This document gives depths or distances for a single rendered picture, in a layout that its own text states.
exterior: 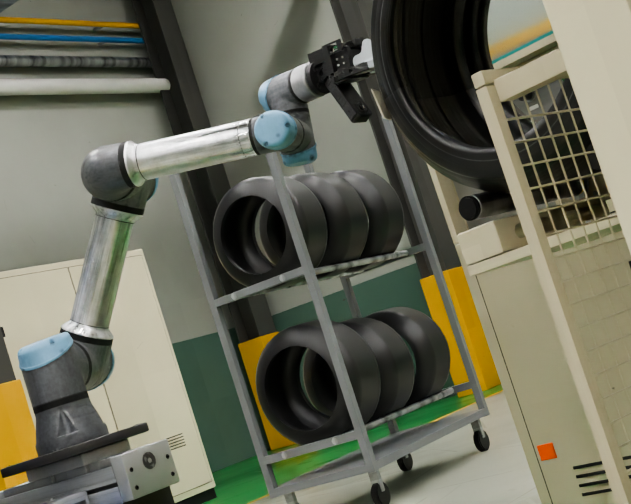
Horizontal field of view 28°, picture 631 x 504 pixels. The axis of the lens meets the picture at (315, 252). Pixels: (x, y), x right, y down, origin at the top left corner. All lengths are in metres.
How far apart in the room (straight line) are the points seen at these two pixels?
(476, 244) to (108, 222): 0.87
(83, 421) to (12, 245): 9.61
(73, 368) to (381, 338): 3.81
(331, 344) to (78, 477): 3.35
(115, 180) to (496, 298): 1.04
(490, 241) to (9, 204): 10.31
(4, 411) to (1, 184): 4.86
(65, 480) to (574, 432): 1.21
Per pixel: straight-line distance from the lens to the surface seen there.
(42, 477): 2.66
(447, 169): 2.25
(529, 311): 3.06
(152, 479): 2.52
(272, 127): 2.45
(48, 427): 2.62
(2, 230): 12.17
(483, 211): 2.22
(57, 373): 2.62
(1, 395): 7.82
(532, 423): 3.13
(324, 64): 2.55
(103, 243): 2.72
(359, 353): 6.01
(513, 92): 1.55
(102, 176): 2.59
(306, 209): 6.04
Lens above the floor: 0.72
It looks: 5 degrees up
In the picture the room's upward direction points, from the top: 18 degrees counter-clockwise
